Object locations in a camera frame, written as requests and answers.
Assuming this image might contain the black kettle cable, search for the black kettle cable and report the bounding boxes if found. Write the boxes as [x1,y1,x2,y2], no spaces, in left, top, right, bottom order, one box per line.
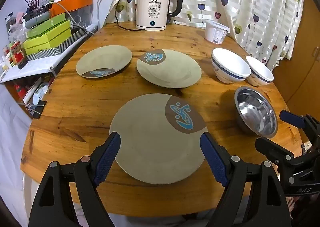
[114,0,137,30]

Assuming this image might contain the cream electric kettle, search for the cream electric kettle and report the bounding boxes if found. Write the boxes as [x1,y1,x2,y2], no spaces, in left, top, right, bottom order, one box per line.
[135,0,184,30]

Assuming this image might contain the white shelf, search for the white shelf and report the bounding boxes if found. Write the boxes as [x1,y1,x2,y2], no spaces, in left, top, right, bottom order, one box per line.
[0,22,98,84]

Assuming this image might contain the white yogurt tub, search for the white yogurt tub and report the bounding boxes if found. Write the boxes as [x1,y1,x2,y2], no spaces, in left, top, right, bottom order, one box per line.
[204,20,230,44]

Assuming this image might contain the zigzag patterned tray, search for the zigzag patterned tray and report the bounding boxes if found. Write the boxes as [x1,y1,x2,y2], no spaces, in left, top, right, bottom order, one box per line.
[25,26,88,62]

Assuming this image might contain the grey oval device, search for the grey oval device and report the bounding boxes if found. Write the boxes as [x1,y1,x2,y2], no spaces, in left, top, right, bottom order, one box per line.
[24,11,52,29]

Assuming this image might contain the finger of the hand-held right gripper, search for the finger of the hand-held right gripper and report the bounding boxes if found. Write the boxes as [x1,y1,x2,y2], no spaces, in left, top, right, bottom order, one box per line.
[279,110,320,142]
[255,137,300,169]

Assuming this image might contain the lime green box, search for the lime green box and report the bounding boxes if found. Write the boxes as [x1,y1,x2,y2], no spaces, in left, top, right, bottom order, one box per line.
[22,27,72,55]

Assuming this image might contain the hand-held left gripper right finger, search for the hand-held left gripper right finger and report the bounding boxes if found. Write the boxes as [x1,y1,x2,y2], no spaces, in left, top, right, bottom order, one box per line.
[199,131,292,227]

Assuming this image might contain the clear plastic bin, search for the clear plastic bin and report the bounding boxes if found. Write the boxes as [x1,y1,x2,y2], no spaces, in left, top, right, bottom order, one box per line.
[66,4,95,27]

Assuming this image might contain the dark green box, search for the dark green box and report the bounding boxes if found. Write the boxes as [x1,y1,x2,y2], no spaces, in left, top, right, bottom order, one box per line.
[26,14,71,39]

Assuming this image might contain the white bowl with blue stripe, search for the white bowl with blue stripe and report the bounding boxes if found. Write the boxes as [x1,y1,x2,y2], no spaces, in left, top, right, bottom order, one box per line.
[246,56,274,87]
[211,48,251,84]

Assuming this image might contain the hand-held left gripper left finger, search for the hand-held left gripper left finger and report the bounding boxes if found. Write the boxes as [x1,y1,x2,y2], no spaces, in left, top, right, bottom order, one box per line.
[28,131,122,227]

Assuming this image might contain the orange bin lid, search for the orange bin lid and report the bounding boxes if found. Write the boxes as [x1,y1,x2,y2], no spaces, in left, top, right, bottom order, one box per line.
[49,0,93,17]

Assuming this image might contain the stainless steel bowl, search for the stainless steel bowl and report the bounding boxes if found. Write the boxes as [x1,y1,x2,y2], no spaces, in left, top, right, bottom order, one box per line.
[234,86,278,139]

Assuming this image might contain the black binder clip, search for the black binder clip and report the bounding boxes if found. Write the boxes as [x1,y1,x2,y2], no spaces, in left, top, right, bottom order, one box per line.
[26,100,47,119]

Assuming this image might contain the beige plate with blue print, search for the beige plate with blue print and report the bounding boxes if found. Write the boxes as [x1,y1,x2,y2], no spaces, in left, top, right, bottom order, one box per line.
[109,94,208,184]
[76,45,132,79]
[136,49,202,89]

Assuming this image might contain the white cable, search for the white cable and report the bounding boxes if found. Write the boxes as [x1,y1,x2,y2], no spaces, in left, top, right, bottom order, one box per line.
[51,1,77,27]

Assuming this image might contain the striped curtain with hearts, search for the striped curtain with hearts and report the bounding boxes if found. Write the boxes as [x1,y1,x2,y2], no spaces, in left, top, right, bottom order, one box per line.
[111,0,304,67]

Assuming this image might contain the red figurine jar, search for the red figurine jar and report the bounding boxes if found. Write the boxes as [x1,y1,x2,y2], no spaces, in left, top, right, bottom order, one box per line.
[10,41,27,64]

